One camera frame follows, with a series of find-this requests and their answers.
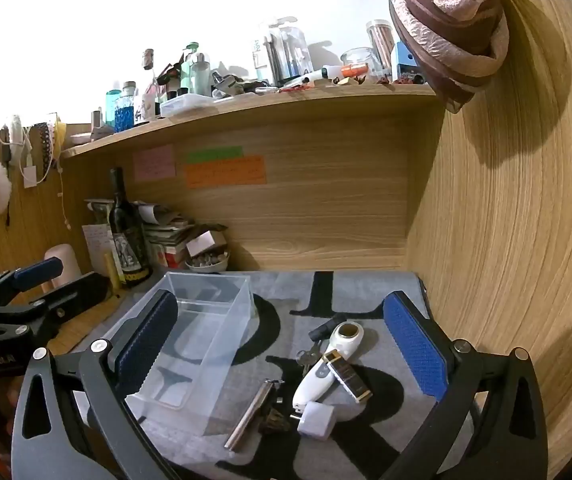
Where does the white tube with orange label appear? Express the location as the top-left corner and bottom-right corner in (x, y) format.
(322, 63), (369, 78)

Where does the clear plastic container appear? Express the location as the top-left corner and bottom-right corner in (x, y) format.
(98, 271), (259, 438)

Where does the white bowl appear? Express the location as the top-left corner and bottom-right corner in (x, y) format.
(184, 252), (230, 273)

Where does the blue water bottle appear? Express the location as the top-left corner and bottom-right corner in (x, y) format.
(114, 81), (139, 128)

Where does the white note card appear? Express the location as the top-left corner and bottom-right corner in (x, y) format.
(82, 223), (117, 281)

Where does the teal bottle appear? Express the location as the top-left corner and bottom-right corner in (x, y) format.
(105, 89), (122, 128)

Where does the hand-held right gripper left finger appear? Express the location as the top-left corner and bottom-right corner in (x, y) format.
(11, 289), (181, 480)

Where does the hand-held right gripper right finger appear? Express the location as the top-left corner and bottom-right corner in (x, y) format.
(381, 290), (549, 480)

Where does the small brown pine cone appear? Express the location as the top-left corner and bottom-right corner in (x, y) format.
(256, 410), (289, 435)

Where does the green sticky note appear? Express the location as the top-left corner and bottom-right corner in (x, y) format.
(186, 146), (243, 163)

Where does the tall clear canister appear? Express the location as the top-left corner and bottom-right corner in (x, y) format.
(366, 20), (397, 68)

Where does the black and gold lighter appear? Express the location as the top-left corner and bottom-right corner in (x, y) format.
(323, 350), (371, 403)

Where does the patterned dark ribbon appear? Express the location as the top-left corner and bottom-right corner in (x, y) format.
(33, 121), (54, 166)

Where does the grey mat with black letters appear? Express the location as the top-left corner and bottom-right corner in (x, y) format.
(86, 270), (476, 480)

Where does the white handheld device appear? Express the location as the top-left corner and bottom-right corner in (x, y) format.
(292, 321), (365, 408)

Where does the pink cylinder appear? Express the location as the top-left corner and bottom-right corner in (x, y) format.
(46, 244), (78, 291)

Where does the frosted green bottle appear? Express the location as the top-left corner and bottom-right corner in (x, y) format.
(188, 52), (211, 97)

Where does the silver metal cylinder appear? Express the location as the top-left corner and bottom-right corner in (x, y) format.
(223, 379), (273, 450)

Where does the stack of books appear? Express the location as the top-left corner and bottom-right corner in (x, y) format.
(136, 202), (229, 268)

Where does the bunch of keys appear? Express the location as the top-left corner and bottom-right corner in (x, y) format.
(295, 342), (329, 376)

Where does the clear packaged stationery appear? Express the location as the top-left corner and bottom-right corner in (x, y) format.
(253, 22), (314, 86)

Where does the small white card box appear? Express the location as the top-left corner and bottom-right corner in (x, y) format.
(186, 230), (219, 256)

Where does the blue pencil sharpener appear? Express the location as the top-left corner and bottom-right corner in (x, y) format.
(391, 41), (424, 83)

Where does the dark wine bottle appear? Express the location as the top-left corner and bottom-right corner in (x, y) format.
(108, 167), (154, 286)

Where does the glass jar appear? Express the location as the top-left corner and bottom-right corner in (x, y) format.
(341, 47), (381, 78)

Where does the clear plastic box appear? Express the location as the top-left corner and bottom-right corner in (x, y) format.
(160, 94), (217, 118)

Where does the small black flashlight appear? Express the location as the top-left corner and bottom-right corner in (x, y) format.
(308, 316), (349, 343)

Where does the brown scarf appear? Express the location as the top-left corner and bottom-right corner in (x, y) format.
(385, 0), (519, 113)

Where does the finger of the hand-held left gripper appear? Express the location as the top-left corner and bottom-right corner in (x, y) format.
(0, 257), (65, 306)
(13, 272), (113, 347)

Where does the white charger plug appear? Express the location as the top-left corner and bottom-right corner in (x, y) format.
(296, 402), (337, 442)

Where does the pink sticky note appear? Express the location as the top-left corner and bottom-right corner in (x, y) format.
(132, 144), (175, 182)

